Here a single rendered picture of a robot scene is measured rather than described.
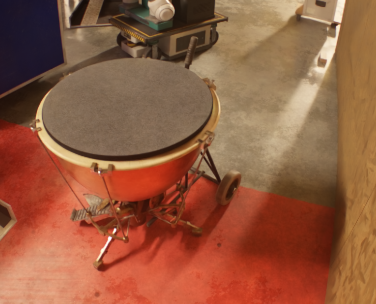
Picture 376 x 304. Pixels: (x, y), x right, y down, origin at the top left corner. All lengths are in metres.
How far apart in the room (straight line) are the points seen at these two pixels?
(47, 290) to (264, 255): 1.10
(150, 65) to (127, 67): 0.10
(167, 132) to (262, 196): 1.06
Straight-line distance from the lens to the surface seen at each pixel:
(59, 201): 2.18
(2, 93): 2.93
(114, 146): 1.20
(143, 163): 1.17
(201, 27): 3.41
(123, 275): 1.83
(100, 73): 1.61
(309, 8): 4.68
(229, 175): 1.98
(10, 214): 2.13
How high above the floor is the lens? 1.57
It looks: 39 degrees down
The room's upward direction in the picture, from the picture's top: 3 degrees clockwise
